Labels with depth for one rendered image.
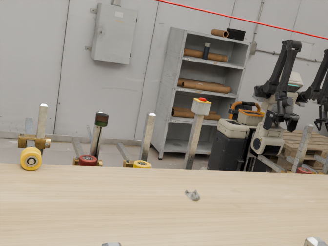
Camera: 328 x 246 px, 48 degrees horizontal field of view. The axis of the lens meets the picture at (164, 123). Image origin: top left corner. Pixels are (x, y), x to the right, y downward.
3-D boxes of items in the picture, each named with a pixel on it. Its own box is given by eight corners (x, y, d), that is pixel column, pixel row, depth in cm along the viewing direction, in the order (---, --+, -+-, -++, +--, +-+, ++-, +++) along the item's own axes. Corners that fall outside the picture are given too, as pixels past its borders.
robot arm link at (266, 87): (292, 37, 279) (282, 35, 275) (303, 42, 267) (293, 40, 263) (271, 91, 297) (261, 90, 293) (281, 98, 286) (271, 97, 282)
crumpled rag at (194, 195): (183, 189, 154) (185, 184, 154) (199, 193, 155) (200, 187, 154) (184, 199, 146) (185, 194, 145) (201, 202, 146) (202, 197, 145)
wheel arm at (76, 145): (70, 142, 205) (71, 135, 204) (76, 143, 206) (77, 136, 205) (82, 176, 166) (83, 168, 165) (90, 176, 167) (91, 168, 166)
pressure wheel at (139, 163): (127, 184, 173) (131, 162, 170) (134, 179, 180) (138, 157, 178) (142, 190, 171) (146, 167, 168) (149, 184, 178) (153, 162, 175)
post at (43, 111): (29, 200, 172) (39, 101, 160) (36, 200, 173) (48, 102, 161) (29, 204, 169) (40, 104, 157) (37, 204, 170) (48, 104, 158)
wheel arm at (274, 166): (256, 159, 251) (257, 153, 250) (260, 159, 252) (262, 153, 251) (299, 189, 212) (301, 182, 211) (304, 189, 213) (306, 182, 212)
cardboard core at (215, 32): (211, 28, 454) (223, 30, 427) (217, 29, 457) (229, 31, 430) (210, 34, 456) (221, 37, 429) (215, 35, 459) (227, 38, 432)
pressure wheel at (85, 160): (74, 175, 171) (77, 153, 168) (92, 176, 174) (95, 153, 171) (77, 183, 164) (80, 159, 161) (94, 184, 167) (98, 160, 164)
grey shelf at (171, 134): (147, 146, 480) (170, 26, 442) (207, 150, 515) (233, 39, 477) (158, 159, 441) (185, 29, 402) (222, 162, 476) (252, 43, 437)
